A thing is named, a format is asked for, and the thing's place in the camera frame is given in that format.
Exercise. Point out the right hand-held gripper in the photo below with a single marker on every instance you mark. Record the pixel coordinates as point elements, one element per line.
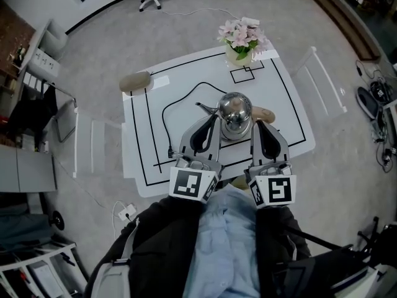
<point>279,191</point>

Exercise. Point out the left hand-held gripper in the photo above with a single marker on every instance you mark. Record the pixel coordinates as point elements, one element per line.
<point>186,182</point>

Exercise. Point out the person's left forearm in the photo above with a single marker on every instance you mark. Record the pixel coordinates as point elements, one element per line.
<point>164,228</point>

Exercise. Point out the person's right forearm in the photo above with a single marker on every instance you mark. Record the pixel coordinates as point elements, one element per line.
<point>276,231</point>

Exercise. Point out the black office chair base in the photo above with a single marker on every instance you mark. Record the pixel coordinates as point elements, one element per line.
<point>378,237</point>

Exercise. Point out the white table with black lines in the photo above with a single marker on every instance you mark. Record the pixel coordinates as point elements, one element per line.
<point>273,104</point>

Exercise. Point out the white tape strip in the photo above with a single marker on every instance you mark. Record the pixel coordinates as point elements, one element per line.
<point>159,82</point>

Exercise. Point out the white slatted chair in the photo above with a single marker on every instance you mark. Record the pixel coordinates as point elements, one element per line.
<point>99,141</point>
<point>319,79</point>

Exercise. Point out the beige oval pouch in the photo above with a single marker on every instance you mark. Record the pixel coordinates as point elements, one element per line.
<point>135,82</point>

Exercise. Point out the pink flowers in white vase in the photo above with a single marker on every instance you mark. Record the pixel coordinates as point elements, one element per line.
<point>237,57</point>

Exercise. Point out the white power strip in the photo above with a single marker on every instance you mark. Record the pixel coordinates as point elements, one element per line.
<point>127,210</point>

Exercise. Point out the person's torso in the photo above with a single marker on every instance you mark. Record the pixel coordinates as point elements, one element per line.
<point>226,253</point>

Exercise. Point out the black oval case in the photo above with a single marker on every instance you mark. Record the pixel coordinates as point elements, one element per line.
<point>368,102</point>

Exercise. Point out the white shelving desk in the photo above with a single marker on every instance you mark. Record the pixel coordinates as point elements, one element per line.
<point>391,113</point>

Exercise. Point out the black bag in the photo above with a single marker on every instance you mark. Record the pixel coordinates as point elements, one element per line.
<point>322,269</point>

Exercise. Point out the wooden plank platform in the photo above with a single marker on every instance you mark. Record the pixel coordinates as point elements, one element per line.
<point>344,17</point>

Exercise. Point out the black round weight disc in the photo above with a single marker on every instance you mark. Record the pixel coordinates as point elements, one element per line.
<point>58,220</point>

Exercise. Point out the white panel furniture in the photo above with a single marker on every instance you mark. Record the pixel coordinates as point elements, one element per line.
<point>366,279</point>

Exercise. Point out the black jacket on chair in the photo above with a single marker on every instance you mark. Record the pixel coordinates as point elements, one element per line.
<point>34,116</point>

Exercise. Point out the gray cabinet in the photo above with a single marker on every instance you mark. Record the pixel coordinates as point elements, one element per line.
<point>28,169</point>

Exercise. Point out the white drawer desk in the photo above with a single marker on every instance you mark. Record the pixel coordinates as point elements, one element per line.
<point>51,48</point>

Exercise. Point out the white open shelf unit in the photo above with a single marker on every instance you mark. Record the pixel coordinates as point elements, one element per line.
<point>37,253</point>

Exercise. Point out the gray fabric bundle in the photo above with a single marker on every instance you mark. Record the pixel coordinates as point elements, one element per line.
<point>21,228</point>

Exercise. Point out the red box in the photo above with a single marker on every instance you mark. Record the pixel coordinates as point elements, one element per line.
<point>3,119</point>

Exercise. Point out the open cubby shelf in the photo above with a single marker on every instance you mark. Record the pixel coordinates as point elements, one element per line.
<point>9,85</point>

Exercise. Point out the white storage box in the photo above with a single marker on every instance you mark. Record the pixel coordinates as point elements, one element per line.
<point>46,278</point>

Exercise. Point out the metal tube frame chair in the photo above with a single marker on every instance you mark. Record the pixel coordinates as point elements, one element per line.
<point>66,126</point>

